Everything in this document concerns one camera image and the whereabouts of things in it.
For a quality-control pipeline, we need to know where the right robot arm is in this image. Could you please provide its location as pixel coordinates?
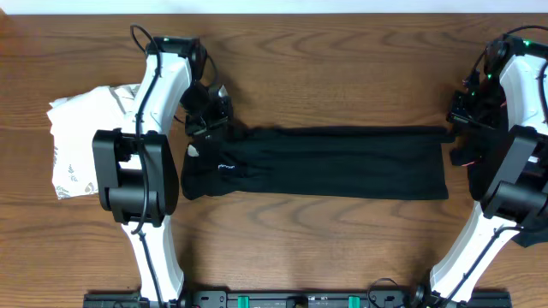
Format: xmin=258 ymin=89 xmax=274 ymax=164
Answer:
xmin=409 ymin=30 xmax=547 ymax=307

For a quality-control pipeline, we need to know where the black t-shirt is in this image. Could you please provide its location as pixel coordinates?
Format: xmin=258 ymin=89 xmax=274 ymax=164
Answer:
xmin=181 ymin=127 xmax=455 ymax=200

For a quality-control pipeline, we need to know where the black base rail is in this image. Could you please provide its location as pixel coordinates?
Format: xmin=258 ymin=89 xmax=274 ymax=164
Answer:
xmin=82 ymin=285 xmax=513 ymax=308

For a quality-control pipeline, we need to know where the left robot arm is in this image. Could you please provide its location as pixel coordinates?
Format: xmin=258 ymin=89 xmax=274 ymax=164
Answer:
xmin=83 ymin=37 xmax=232 ymax=307

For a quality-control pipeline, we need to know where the white patterned folded cloth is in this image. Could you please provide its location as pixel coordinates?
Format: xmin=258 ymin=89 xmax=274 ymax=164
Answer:
xmin=47 ymin=84 xmax=140 ymax=199

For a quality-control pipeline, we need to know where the black clothes pile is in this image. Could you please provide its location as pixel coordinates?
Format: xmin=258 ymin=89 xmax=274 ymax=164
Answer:
xmin=450 ymin=86 xmax=547 ymax=247

